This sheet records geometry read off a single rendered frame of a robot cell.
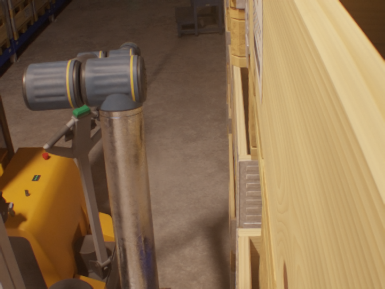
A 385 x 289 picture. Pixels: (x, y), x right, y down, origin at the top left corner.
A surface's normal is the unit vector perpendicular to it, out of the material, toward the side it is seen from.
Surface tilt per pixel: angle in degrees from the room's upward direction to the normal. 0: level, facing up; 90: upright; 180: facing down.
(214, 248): 0
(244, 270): 0
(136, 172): 79
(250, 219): 90
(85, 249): 0
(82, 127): 106
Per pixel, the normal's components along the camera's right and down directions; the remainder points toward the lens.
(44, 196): 0.67, -0.62
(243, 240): -0.05, -0.86
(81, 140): 0.68, 0.56
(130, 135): 0.49, 0.23
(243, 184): -0.06, 0.51
